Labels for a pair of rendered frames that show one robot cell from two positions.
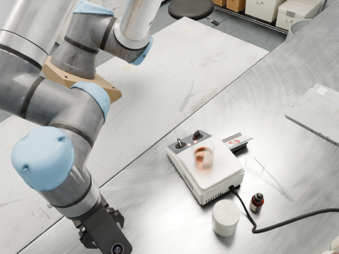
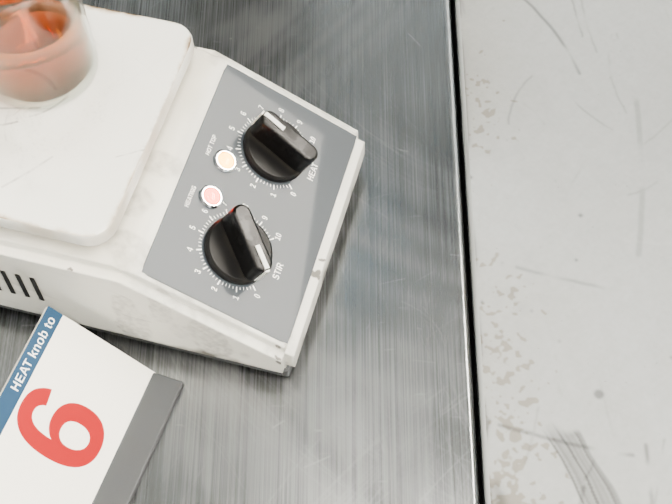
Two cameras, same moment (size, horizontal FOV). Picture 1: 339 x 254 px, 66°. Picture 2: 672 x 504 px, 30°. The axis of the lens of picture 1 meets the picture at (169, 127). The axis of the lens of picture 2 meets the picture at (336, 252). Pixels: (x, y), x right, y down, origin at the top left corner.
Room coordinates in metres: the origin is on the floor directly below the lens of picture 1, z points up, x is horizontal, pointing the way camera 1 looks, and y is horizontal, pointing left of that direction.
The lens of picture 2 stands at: (0.67, -0.27, 1.42)
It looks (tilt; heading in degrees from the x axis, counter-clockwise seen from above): 59 degrees down; 130
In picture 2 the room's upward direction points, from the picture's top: 3 degrees counter-clockwise
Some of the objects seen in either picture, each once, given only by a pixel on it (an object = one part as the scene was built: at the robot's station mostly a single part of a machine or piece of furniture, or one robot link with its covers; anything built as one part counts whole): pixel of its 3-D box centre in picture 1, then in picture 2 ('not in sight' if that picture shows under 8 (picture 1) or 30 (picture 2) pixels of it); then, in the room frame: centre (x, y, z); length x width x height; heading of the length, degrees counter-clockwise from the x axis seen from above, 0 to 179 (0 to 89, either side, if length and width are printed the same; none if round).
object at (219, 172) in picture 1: (209, 161); (29, 107); (0.35, -0.09, 0.98); 0.12 x 0.12 x 0.01; 22
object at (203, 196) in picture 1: (204, 163); (102, 174); (0.37, -0.08, 0.94); 0.22 x 0.13 x 0.08; 22
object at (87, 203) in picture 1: (72, 193); not in sight; (0.22, 0.18, 1.15); 0.08 x 0.08 x 0.05
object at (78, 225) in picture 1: (88, 208); not in sight; (0.23, 0.18, 1.07); 0.09 x 0.08 x 0.12; 33
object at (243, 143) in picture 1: (233, 140); (72, 433); (0.44, -0.18, 0.92); 0.09 x 0.06 x 0.04; 108
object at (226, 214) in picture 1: (225, 218); not in sight; (0.22, -0.10, 0.94); 0.06 x 0.06 x 0.08
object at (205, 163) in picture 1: (202, 155); (27, 8); (0.34, -0.07, 1.02); 0.06 x 0.05 x 0.08; 104
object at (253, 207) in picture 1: (257, 200); not in sight; (0.25, -0.18, 0.93); 0.03 x 0.03 x 0.07
